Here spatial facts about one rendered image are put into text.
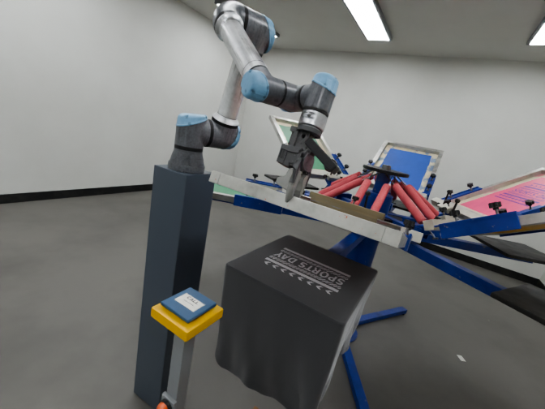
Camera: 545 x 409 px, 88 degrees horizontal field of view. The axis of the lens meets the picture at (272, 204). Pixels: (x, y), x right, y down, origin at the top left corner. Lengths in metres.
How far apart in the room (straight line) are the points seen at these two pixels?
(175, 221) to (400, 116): 4.73
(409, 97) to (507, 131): 1.47
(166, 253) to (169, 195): 0.25
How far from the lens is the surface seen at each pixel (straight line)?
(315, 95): 0.82
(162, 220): 1.27
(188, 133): 1.19
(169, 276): 1.33
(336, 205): 1.34
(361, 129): 5.58
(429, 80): 5.54
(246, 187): 0.84
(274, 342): 1.04
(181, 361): 0.89
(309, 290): 0.99
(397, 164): 3.14
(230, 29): 1.02
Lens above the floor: 1.44
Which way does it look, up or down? 15 degrees down
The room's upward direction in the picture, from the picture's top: 12 degrees clockwise
